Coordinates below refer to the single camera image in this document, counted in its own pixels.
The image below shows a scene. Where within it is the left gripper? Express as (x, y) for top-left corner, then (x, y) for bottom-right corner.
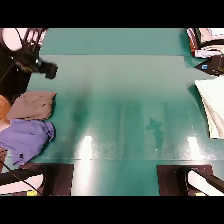
(43, 62), (59, 81)

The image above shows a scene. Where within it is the black cable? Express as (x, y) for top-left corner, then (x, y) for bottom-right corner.
(2, 166), (43, 195)

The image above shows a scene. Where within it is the orange garment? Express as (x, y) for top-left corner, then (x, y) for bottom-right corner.
(0, 94), (13, 123)

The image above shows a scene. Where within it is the purple garment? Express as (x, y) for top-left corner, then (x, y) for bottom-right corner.
(0, 118), (56, 168)

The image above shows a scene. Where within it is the brown garment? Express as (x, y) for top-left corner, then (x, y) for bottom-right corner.
(6, 91), (57, 121)

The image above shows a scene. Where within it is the white garment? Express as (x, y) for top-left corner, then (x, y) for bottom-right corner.
(194, 75), (224, 140)

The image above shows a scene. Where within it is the black garment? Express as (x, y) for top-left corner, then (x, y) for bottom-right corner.
(194, 54), (224, 77)

